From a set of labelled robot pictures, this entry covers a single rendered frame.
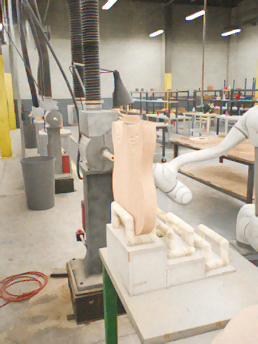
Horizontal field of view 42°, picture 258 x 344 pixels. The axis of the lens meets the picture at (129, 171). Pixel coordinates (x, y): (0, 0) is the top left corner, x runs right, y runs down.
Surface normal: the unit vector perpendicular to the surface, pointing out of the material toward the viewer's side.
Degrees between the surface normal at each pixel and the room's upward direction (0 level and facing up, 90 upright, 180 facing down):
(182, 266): 90
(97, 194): 90
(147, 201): 80
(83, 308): 90
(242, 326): 0
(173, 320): 0
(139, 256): 90
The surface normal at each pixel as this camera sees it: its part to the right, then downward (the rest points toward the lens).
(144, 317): -0.02, -0.97
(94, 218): 0.30, 0.22
